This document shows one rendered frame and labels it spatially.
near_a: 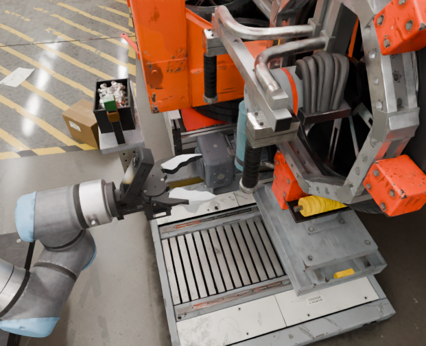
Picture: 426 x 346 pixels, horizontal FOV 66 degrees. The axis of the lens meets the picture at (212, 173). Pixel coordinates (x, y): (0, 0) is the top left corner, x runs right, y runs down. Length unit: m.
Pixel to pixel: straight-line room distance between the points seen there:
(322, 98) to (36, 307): 0.63
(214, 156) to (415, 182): 0.79
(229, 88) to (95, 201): 0.82
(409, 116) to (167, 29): 0.77
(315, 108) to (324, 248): 0.81
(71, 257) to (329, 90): 0.59
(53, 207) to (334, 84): 0.55
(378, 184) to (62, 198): 0.59
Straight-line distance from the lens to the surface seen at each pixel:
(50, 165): 2.01
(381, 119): 0.66
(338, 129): 0.97
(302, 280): 1.34
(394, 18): 0.63
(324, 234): 1.36
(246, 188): 0.74
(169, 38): 1.16
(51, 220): 0.67
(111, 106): 1.19
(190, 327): 1.31
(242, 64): 0.71
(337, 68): 0.63
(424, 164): 0.73
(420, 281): 1.69
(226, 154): 1.29
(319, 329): 1.36
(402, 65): 0.68
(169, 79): 1.23
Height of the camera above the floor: 1.34
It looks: 50 degrees down
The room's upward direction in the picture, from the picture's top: straight up
